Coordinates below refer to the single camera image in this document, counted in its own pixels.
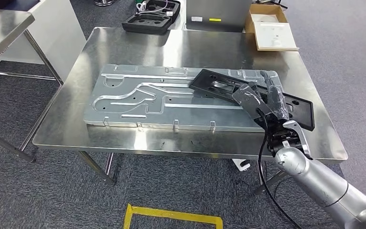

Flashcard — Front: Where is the black plastic frame part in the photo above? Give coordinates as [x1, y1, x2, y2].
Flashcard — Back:
[188, 69, 315, 132]

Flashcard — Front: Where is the stainless steel workbench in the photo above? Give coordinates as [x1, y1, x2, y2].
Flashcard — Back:
[0, 27, 349, 196]

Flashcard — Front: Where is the stamped sheet metal panel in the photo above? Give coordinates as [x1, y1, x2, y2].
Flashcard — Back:
[83, 64, 285, 134]

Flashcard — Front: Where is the white power strip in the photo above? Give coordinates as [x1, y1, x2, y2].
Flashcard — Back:
[232, 159, 251, 173]

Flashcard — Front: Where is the black foam case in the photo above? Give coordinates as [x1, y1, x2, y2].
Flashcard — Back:
[122, 0, 182, 35]

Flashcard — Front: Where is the yellow floor tape marking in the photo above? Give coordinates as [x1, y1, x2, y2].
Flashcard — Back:
[123, 204, 224, 229]

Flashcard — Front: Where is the grey metal box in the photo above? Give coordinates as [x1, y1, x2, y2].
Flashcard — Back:
[185, 0, 254, 33]

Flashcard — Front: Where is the brown cardboard box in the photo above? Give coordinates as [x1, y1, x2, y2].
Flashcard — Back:
[244, 3, 300, 52]

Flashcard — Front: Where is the white foam insert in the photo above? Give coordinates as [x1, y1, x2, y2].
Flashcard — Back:
[253, 14, 297, 50]

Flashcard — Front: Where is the chrome stand base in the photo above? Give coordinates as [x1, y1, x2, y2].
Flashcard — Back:
[93, 0, 117, 7]

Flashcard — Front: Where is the plain white cabinet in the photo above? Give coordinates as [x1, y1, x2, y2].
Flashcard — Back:
[0, 0, 88, 83]

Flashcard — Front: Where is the stainless steel side table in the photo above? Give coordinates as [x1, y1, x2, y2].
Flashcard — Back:
[0, 3, 64, 86]

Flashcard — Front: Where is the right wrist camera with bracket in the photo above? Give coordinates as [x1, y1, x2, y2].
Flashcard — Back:
[232, 83, 274, 121]

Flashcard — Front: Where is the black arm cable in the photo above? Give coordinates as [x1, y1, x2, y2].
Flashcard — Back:
[257, 108, 302, 229]

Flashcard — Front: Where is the white coiled cable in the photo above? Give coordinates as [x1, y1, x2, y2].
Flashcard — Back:
[135, 0, 171, 15]

